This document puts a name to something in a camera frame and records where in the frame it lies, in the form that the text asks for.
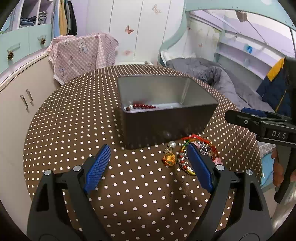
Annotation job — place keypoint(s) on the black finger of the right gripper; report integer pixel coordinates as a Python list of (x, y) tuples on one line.
[(238, 118)]

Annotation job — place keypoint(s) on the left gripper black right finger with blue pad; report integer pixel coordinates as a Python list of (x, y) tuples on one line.
[(236, 209)]

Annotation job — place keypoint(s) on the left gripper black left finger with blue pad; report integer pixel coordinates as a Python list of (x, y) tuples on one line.
[(61, 209)]

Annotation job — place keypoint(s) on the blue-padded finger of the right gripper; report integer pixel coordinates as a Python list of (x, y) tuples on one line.
[(265, 114)]

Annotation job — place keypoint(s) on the gold red charm pendant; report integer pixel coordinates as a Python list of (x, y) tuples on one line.
[(169, 158)]

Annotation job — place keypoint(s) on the person's right hand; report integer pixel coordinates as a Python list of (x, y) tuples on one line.
[(278, 175)]

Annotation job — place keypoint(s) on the grey duvet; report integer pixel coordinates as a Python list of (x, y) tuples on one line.
[(222, 80)]

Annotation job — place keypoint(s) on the navy yellow jacket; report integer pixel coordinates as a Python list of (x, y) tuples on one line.
[(273, 89)]

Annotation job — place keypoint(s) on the dark metal tin box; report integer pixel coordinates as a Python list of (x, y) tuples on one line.
[(156, 109)]

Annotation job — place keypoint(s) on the brown polka dot tablecloth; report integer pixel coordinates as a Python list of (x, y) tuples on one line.
[(138, 197)]

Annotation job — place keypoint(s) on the white wardrobe butterfly stickers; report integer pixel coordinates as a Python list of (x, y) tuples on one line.
[(140, 27)]

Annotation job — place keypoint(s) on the pink bear patterned cloth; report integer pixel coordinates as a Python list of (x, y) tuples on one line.
[(73, 56)]

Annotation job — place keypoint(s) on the teal drawer unit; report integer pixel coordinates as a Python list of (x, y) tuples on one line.
[(19, 43)]

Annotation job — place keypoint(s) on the hanging clothes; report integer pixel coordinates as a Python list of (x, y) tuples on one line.
[(63, 19)]

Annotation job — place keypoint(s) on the lilac wall shelf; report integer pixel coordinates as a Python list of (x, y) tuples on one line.
[(256, 57)]

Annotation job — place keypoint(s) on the beige cabinet with handles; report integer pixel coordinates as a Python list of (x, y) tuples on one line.
[(21, 97)]

